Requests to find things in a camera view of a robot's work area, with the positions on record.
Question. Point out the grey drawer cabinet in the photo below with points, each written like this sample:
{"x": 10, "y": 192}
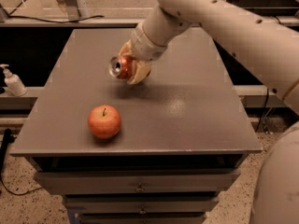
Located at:
{"x": 184, "y": 133}

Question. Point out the white pump bottle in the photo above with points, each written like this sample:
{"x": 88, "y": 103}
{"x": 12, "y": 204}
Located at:
{"x": 13, "y": 81}

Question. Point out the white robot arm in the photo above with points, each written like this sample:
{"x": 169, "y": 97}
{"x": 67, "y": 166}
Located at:
{"x": 270, "y": 51}

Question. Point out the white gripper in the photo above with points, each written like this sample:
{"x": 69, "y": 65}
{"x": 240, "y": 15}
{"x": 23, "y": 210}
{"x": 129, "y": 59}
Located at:
{"x": 144, "y": 48}

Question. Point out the red coke can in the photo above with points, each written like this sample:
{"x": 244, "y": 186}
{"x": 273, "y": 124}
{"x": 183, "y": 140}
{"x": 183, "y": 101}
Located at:
{"x": 122, "y": 66}

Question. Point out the red apple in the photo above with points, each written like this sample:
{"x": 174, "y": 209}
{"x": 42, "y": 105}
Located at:
{"x": 104, "y": 121}

